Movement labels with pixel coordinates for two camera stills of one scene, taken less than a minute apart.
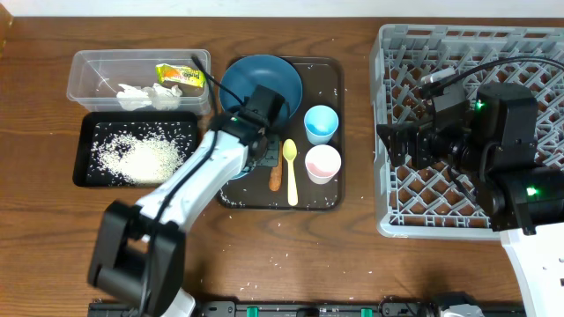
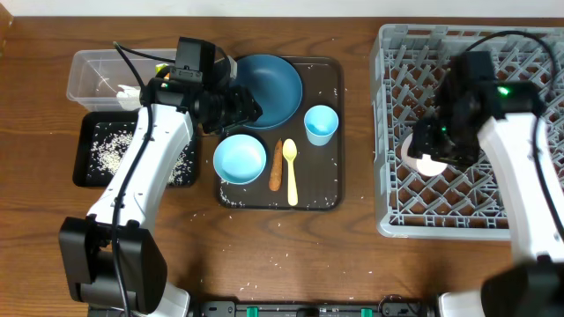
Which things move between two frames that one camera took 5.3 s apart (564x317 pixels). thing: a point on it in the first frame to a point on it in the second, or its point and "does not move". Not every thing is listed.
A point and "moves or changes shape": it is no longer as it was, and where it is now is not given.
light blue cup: (320, 122) does not move
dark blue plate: (264, 70) does not move
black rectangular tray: (143, 149) does not move
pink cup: (322, 163) moves or changes shape
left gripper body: (256, 164) to (226, 108)
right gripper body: (449, 149) does not move
